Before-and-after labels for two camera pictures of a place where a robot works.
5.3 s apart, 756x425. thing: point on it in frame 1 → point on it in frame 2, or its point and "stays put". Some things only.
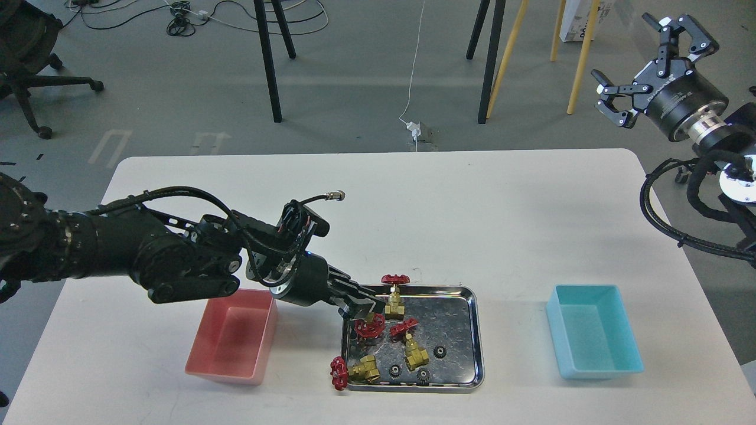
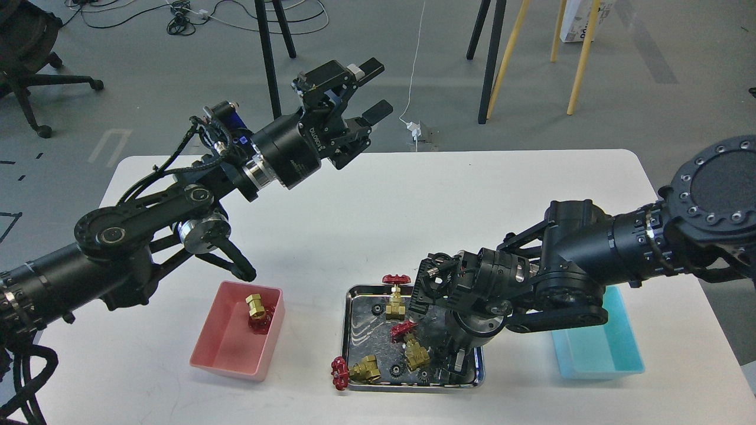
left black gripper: x=313 y=281 → x=324 y=91
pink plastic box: x=232 y=339 stays put
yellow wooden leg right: x=583 y=52 stays put
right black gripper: x=669 y=92 → x=468 y=330
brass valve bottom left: x=339 y=373 stays put
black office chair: x=29 y=35 stays put
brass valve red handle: x=371 y=328 → x=260 y=320
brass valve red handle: x=414 y=355 stays put
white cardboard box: x=576 y=18 stays put
